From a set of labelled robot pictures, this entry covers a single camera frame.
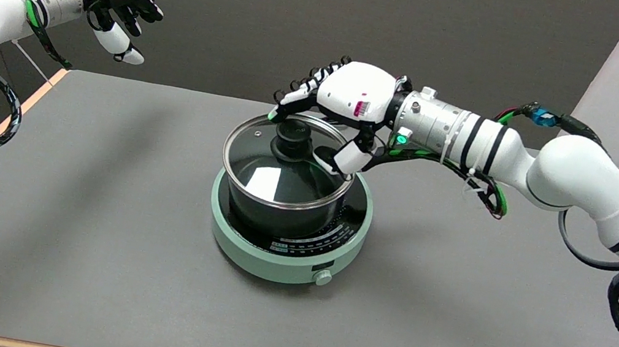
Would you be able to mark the glass pot lid black knob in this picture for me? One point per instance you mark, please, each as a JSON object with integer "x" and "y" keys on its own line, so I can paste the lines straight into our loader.
{"x": 288, "y": 148}

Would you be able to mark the thin white rod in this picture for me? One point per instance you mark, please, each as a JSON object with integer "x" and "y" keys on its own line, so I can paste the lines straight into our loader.
{"x": 29, "y": 61}

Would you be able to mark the green induction cooker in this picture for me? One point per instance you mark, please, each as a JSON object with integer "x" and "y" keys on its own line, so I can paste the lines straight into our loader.
{"x": 270, "y": 263}

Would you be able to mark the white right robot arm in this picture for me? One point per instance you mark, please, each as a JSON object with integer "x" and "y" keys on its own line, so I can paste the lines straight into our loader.
{"x": 570, "y": 171}

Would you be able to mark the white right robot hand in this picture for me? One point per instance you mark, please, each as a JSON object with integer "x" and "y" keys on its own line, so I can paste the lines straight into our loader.
{"x": 357, "y": 88}

